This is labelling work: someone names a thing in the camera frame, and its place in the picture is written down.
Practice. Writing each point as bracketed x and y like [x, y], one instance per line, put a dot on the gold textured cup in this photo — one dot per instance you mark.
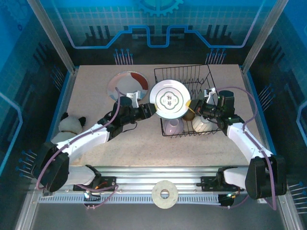
[189, 115]

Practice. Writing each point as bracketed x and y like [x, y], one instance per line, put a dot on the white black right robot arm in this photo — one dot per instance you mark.
[239, 139]

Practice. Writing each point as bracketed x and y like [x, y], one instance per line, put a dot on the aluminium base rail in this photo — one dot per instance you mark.
[158, 175]

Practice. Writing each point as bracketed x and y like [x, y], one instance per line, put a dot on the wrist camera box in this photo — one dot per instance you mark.
[209, 94]
[134, 97]

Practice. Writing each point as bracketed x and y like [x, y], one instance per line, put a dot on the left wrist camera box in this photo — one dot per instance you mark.
[134, 97]

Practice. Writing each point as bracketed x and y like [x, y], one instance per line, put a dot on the red grey white plate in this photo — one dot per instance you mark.
[139, 77]

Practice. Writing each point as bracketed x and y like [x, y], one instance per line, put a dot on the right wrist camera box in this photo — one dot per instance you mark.
[209, 94]

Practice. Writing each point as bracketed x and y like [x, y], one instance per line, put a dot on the white black plush toy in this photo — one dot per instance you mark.
[69, 125]

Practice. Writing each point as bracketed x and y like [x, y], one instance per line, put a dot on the white plate with green rim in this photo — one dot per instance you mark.
[170, 99]

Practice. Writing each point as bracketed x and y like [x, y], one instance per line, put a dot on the white ribbed ceramic bowl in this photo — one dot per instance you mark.
[204, 125]

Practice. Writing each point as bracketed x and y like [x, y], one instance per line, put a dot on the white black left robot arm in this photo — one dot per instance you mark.
[84, 139]

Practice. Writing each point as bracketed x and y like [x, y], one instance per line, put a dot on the aluminium frame post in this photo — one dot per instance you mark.
[51, 36]
[263, 36]

